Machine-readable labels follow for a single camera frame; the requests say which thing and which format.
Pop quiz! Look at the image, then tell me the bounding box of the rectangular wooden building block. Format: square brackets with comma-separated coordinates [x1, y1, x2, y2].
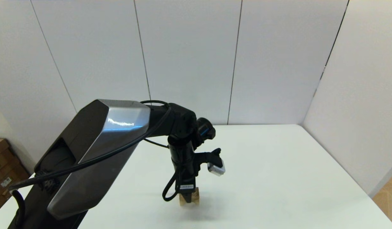
[179, 187, 200, 201]

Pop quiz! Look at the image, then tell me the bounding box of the arched wooden building block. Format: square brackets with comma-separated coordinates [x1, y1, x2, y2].
[179, 197, 200, 206]

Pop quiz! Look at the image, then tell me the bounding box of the large labelled brown cardboard box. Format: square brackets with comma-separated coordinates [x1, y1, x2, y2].
[0, 149, 30, 215]

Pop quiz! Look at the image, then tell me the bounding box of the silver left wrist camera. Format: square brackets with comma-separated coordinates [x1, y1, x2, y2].
[195, 148, 226, 177]

